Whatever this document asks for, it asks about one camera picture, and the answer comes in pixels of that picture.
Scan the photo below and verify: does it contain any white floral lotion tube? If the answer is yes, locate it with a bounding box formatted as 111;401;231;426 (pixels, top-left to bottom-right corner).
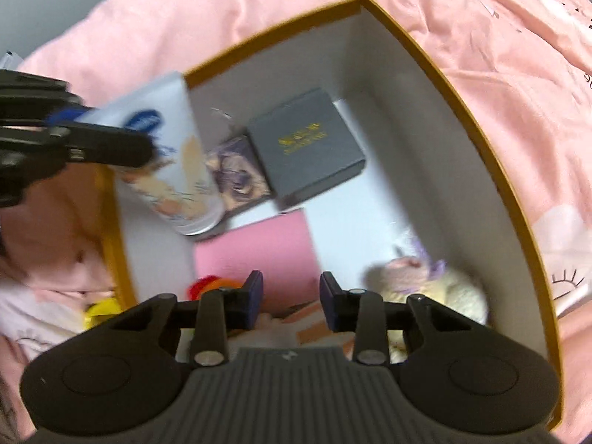
75;71;226;236

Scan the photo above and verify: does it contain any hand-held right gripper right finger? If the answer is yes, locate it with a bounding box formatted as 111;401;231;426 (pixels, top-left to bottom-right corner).
320;271;479;365

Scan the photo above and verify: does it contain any white crochet doll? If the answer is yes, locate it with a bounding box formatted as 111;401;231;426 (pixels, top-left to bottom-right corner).
364;235;490;364

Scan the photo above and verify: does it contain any white plush toy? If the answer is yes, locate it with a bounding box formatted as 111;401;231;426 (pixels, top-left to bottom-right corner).
178;303;359;364

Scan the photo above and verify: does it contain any pink blanket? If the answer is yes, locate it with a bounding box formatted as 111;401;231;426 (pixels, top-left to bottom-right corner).
0;0;592;444

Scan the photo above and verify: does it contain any grey gift box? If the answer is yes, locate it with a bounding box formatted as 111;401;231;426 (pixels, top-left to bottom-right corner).
246;87;367;210

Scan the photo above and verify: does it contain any pink card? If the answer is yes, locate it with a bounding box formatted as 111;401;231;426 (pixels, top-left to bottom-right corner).
194;208;325;321

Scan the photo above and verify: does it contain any orange cardboard box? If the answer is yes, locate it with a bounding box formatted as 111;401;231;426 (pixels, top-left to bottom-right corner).
95;0;564;432

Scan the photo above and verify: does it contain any yellow plastic toy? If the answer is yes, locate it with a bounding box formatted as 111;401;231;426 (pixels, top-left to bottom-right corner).
83;297;125;332

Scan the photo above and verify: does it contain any brown dog plush toy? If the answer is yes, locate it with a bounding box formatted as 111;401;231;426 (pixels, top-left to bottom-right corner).
186;275;243;302

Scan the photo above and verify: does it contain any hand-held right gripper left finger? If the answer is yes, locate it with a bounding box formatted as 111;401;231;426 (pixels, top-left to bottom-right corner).
111;270;264;366

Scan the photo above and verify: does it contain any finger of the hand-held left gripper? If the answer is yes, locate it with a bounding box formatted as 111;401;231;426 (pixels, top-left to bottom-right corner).
0;69;95;125
46;121;157;168

